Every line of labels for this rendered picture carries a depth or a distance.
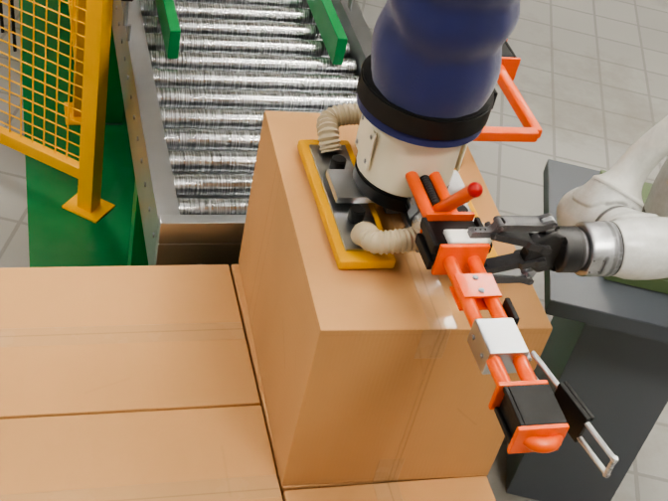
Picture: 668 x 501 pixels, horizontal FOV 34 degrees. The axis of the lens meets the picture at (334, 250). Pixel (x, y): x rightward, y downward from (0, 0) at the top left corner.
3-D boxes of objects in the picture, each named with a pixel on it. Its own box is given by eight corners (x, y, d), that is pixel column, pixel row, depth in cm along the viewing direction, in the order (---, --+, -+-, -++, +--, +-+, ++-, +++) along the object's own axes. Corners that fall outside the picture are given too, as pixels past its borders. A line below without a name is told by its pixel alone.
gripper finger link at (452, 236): (490, 245, 171) (491, 241, 170) (448, 246, 169) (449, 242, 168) (484, 232, 173) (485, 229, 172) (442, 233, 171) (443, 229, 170)
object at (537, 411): (487, 406, 152) (497, 381, 149) (536, 403, 154) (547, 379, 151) (508, 454, 146) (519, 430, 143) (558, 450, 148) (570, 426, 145)
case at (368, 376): (238, 260, 242) (263, 109, 216) (411, 262, 252) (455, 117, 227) (280, 486, 198) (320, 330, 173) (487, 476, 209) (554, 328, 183)
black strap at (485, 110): (342, 62, 190) (347, 41, 187) (467, 66, 197) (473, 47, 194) (376, 140, 174) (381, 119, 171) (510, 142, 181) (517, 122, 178)
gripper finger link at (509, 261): (538, 243, 178) (538, 249, 179) (471, 257, 177) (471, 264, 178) (547, 258, 175) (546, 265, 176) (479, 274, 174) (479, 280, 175)
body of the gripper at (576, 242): (594, 245, 173) (541, 246, 170) (578, 284, 178) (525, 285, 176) (577, 214, 178) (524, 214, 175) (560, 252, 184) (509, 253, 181)
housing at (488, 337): (463, 339, 162) (472, 317, 159) (506, 338, 164) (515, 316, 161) (479, 375, 157) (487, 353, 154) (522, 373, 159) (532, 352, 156)
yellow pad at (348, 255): (296, 146, 207) (300, 124, 204) (347, 147, 210) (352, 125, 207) (337, 270, 183) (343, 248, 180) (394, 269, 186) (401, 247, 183)
